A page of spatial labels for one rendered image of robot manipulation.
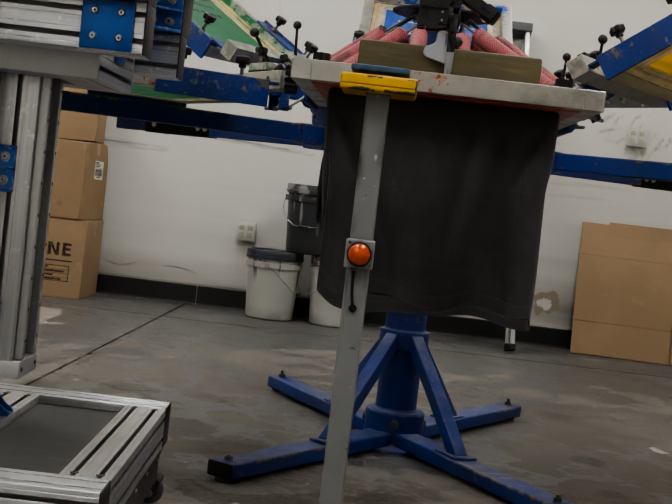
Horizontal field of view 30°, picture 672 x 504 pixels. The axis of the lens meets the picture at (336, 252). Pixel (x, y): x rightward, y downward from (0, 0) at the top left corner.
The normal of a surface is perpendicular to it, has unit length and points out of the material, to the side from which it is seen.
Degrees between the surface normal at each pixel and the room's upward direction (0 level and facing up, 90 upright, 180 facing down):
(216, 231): 90
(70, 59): 90
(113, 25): 90
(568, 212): 90
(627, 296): 78
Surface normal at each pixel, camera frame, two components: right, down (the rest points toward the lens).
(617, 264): -0.03, -0.16
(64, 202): -0.11, 0.08
